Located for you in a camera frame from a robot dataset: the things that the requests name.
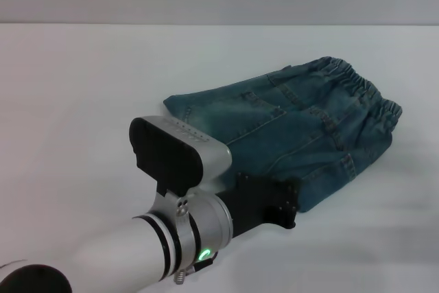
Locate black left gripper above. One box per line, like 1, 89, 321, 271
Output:
219, 171, 302, 239

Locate blue denim shorts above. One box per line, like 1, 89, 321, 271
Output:
162, 55, 403, 214

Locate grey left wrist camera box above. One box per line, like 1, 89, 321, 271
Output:
129, 115, 233, 198

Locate black cable with metal plug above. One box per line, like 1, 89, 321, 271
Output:
174, 251, 217, 285

